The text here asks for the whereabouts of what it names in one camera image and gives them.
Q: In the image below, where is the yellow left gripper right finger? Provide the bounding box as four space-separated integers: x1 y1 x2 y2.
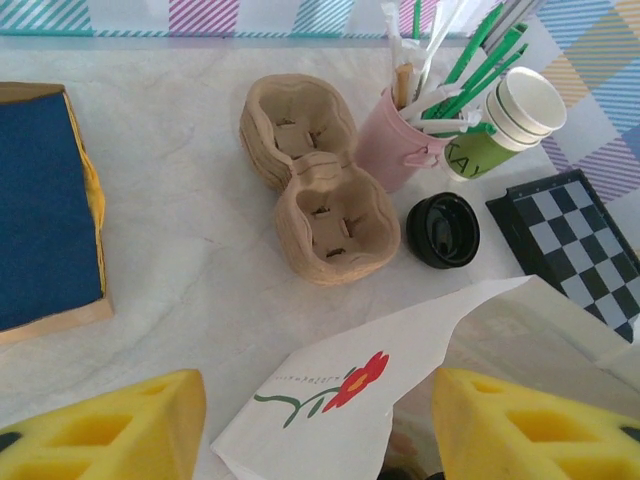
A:
432 367 640 480

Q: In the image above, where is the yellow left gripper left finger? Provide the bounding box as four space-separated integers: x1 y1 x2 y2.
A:
0 368 207 480

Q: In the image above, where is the white flower print paper bag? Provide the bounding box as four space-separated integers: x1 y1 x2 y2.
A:
209 273 640 480

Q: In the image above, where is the blue paper napkin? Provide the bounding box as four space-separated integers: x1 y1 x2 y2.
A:
0 92 104 331

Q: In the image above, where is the cardboard napkin box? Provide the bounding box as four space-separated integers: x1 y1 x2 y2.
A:
0 82 115 346

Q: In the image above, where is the black and white chessboard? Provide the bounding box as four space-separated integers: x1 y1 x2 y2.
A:
485 168 640 344

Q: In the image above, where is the stack of pulp cup carriers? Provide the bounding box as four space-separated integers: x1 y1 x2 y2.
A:
238 73 403 288

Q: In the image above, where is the yellow paper napkin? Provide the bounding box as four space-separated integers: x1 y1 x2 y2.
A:
67 94 109 296

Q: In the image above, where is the pink metal bucket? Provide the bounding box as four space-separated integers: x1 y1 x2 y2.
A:
357 84 454 194

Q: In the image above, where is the stack of green paper cups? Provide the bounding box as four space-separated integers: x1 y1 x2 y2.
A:
442 66 569 182

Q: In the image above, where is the brown wooden stirrer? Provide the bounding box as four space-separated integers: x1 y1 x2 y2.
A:
394 63 415 109

